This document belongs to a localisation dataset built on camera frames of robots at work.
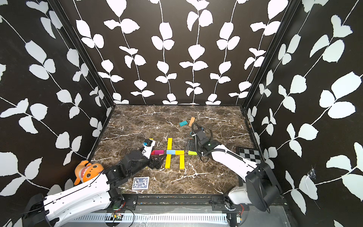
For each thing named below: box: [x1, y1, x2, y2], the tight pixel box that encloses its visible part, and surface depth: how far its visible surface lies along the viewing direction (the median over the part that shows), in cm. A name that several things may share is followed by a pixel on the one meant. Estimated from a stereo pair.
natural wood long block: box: [188, 116, 196, 127], surface depth 113 cm
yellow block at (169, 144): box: [167, 137, 173, 150], surface depth 98 cm
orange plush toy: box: [73, 160, 104, 185], surface depth 79 cm
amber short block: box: [175, 149, 185, 156], surface depth 95 cm
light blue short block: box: [166, 149, 176, 156], surface depth 95 cm
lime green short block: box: [187, 150, 198, 156], surface depth 95 cm
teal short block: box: [179, 120, 188, 127], surface depth 110 cm
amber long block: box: [179, 154, 185, 170], surface depth 90 cm
